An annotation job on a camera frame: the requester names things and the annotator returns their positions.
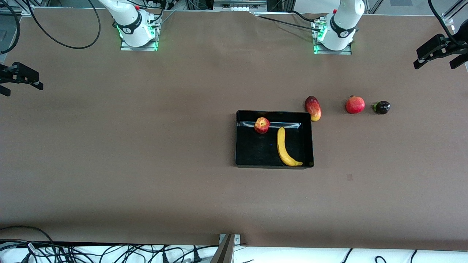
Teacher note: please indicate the yellow banana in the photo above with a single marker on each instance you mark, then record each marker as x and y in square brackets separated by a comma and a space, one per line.
[281, 146]

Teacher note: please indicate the red yellow apple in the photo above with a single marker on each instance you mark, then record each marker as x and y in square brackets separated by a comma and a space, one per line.
[261, 125]

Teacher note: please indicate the black plastic tray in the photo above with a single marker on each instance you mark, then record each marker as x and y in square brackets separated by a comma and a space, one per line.
[256, 149]

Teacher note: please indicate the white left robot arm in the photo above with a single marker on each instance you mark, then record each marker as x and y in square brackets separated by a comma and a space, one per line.
[340, 40]

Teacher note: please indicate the silver equipment box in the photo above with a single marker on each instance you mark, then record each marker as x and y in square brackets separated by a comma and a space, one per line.
[239, 6]

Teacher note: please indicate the dark purple mangosteen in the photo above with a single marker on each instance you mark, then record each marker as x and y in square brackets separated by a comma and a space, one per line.
[382, 107]

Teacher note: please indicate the red pomegranate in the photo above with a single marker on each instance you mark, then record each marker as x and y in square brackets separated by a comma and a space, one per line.
[355, 105]

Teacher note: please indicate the brown table cover sheet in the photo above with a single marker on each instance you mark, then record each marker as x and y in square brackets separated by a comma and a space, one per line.
[109, 146]

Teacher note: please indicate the red yellow mango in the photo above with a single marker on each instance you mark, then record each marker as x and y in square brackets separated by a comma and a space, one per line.
[313, 107]

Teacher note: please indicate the aluminium frame profile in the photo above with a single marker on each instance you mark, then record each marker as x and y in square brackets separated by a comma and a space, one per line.
[14, 10]
[448, 18]

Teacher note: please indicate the grey metal bracket post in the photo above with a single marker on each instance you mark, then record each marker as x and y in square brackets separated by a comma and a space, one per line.
[226, 252]

